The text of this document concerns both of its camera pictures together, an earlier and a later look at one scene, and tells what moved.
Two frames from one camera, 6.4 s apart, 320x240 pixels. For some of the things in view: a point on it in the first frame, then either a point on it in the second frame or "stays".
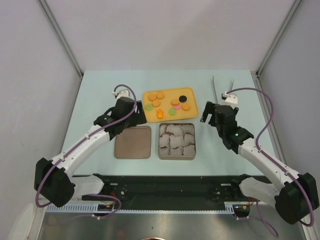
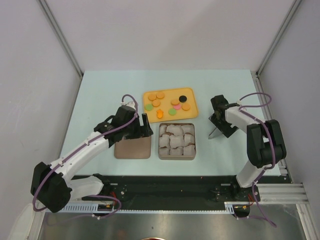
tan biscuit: x=160 y=95 stays
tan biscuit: x=175 y=102 stays
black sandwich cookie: x=182 y=98 stays
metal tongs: x=214 y=89 → x=216 y=133
